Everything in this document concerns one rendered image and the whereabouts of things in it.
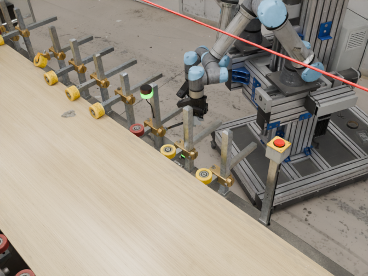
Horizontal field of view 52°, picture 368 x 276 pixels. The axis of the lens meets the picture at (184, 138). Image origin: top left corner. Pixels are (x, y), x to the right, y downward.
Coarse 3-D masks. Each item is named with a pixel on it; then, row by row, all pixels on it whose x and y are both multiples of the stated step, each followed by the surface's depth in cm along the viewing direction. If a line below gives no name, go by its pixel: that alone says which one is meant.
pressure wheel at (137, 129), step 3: (138, 123) 212; (132, 126) 210; (135, 126) 210; (138, 126) 210; (141, 126) 209; (132, 129) 208; (135, 129) 208; (138, 129) 208; (141, 129) 208; (144, 129) 210; (132, 132) 207; (135, 132) 206; (138, 132) 206; (141, 132) 207; (144, 132) 210; (138, 135) 208; (141, 135) 209
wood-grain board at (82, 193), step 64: (0, 64) 265; (0, 128) 213; (64, 128) 212; (0, 192) 178; (64, 192) 177; (128, 192) 176; (192, 192) 175; (64, 256) 152; (128, 256) 152; (192, 256) 151; (256, 256) 150
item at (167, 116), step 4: (176, 108) 228; (180, 108) 228; (168, 112) 226; (172, 112) 225; (176, 112) 227; (180, 112) 229; (164, 116) 223; (168, 116) 223; (172, 116) 226; (164, 120) 222; (144, 128) 216; (148, 128) 215; (148, 132) 216; (140, 136) 212
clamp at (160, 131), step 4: (144, 124) 220; (148, 124) 216; (152, 124) 216; (152, 128) 215; (160, 128) 214; (152, 132) 217; (156, 132) 214; (160, 132) 212; (164, 132) 215; (160, 136) 214
